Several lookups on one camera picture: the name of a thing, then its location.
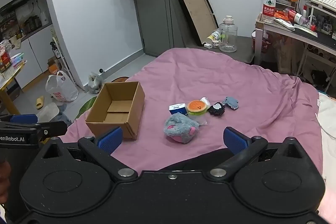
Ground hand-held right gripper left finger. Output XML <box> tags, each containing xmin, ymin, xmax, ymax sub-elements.
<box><xmin>39</xmin><ymin>126</ymin><xmax>138</xmax><ymax>182</ymax></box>

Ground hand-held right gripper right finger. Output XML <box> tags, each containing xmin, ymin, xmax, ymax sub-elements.
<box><xmin>209</xmin><ymin>127</ymin><xmax>306</xmax><ymax>182</ymax></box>

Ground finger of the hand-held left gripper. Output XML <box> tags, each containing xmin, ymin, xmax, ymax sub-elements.
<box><xmin>0</xmin><ymin>114</ymin><xmax>38</xmax><ymax>124</ymax></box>
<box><xmin>35</xmin><ymin>121</ymin><xmax>68</xmax><ymax>143</ymax></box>

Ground brown cardboard box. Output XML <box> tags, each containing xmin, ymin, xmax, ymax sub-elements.
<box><xmin>85</xmin><ymin>81</ymin><xmax>146</xmax><ymax>140</ymax></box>

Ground grey-blue knitted pouch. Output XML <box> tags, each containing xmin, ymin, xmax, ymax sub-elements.
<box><xmin>222</xmin><ymin>96</ymin><xmax>240</xmax><ymax>110</ymax></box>

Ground clear plastic bag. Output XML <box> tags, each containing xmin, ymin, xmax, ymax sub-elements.
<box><xmin>188</xmin><ymin>111</ymin><xmax>208</xmax><ymax>126</ymax></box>

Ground burger plush toy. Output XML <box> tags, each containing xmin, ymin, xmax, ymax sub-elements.
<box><xmin>187</xmin><ymin>100</ymin><xmax>206</xmax><ymax>116</ymax></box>

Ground grey plush toy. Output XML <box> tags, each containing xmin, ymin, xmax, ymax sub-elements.
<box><xmin>164</xmin><ymin>112</ymin><xmax>200</xmax><ymax>144</ymax></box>

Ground blue white tissue packet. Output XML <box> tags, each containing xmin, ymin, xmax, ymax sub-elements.
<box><xmin>169</xmin><ymin>103</ymin><xmax>188</xmax><ymax>116</ymax></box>

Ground person's left hand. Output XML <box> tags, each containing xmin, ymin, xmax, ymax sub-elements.
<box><xmin>0</xmin><ymin>161</ymin><xmax>11</xmax><ymax>205</ymax></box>

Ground light grey floor mat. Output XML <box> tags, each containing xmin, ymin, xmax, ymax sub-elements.
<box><xmin>37</xmin><ymin>102</ymin><xmax>60</xmax><ymax>122</ymax></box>

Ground yellow wooden table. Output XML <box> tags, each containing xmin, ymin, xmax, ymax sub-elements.
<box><xmin>0</xmin><ymin>67</ymin><xmax>27</xmax><ymax>115</ymax></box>

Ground green leaf rug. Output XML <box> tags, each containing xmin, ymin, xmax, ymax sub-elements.
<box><xmin>76</xmin><ymin>96</ymin><xmax>98</xmax><ymax>119</ymax></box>

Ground white red printed plastic bag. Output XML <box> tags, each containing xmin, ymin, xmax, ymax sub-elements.
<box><xmin>45</xmin><ymin>71</ymin><xmax>79</xmax><ymax>102</ymax></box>

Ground grey plastic bag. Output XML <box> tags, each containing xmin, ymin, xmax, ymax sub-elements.
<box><xmin>88</xmin><ymin>72</ymin><xmax>103</xmax><ymax>94</ymax></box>

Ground colourful packets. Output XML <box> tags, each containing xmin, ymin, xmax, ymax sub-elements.
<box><xmin>10</xmin><ymin>53</ymin><xmax>27</xmax><ymax>69</ymax></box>

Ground orange cardboard box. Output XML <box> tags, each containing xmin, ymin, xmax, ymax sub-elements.
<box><xmin>47</xmin><ymin>56</ymin><xmax>60</xmax><ymax>74</ymax></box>

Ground red snack bag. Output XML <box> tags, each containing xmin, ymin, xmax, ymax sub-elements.
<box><xmin>0</xmin><ymin>40</ymin><xmax>12</xmax><ymax>75</ymax></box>

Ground white kitchen cabinet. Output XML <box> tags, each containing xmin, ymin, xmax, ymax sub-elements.
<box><xmin>14</xmin><ymin>24</ymin><xmax>65</xmax><ymax>89</ymax></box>

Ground pink bed sheet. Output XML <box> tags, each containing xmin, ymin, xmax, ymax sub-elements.
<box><xmin>59</xmin><ymin>48</ymin><xmax>323</xmax><ymax>180</ymax></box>

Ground dark spray bottle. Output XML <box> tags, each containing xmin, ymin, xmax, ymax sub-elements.
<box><xmin>50</xmin><ymin>41</ymin><xmax>61</xmax><ymax>60</ymax></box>

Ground white bed linen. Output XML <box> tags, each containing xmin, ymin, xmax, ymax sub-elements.
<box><xmin>316</xmin><ymin>93</ymin><xmax>336</xmax><ymax>188</ymax></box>

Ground red bin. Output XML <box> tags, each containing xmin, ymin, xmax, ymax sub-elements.
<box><xmin>251</xmin><ymin>31</ymin><xmax>271</xmax><ymax>54</ymax></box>

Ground clear water jug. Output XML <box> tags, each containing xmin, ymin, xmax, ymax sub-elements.
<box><xmin>219</xmin><ymin>15</ymin><xmax>238</xmax><ymax>52</ymax></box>

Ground white supplement bottle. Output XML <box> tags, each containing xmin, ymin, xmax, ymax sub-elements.
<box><xmin>205</xmin><ymin>29</ymin><xmax>221</xmax><ymax>44</ymax></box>

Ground white remote control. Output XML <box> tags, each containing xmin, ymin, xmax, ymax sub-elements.
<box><xmin>273</xmin><ymin>17</ymin><xmax>296</xmax><ymax>30</ymax></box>

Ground grey door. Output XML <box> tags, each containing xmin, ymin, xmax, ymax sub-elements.
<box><xmin>131</xmin><ymin>0</ymin><xmax>193</xmax><ymax>56</ymax></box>

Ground lying plastic bottle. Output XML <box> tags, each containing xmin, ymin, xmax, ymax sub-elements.
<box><xmin>284</xmin><ymin>8</ymin><xmax>311</xmax><ymax>26</ymax></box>

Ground red label water bottle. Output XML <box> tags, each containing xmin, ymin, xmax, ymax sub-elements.
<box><xmin>262</xmin><ymin>0</ymin><xmax>278</xmax><ymax>24</ymax></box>

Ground small drawer organizer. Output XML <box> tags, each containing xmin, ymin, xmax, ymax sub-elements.
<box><xmin>277</xmin><ymin>0</ymin><xmax>298</xmax><ymax>13</ymax></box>

